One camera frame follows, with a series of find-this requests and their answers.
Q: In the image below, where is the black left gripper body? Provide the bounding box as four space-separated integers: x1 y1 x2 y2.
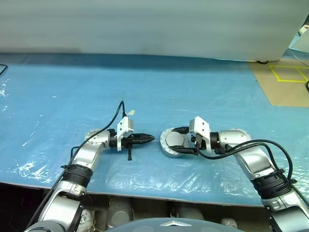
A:
121 134 136 161

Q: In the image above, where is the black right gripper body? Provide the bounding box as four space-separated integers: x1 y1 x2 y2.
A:
187 132 206 156

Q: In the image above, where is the grey motor lid circuit board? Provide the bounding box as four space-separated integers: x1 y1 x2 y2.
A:
160 127 192 153

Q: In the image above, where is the pale rounded casing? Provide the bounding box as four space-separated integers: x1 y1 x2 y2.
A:
106 197 134 229
80 208 95 231
220 218 239 229
169 207 206 221

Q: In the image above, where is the blue table cover sheet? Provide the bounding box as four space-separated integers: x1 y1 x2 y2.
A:
0 52 309 208

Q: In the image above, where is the grey robot torso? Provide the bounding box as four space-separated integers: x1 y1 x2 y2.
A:
103 217 243 232

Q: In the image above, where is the yellow floor tape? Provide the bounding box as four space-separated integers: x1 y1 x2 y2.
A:
269 64 309 83

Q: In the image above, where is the white partition board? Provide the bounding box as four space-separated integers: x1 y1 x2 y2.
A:
0 0 299 65

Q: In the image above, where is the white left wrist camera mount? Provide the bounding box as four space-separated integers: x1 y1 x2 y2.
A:
116 116 135 152

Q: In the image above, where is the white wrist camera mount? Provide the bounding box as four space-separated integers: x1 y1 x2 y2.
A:
189 116 212 152
116 116 135 152

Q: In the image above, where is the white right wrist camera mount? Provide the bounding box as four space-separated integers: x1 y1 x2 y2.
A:
189 116 212 152

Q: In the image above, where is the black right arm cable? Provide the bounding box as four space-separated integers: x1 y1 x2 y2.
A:
198 138 298 185

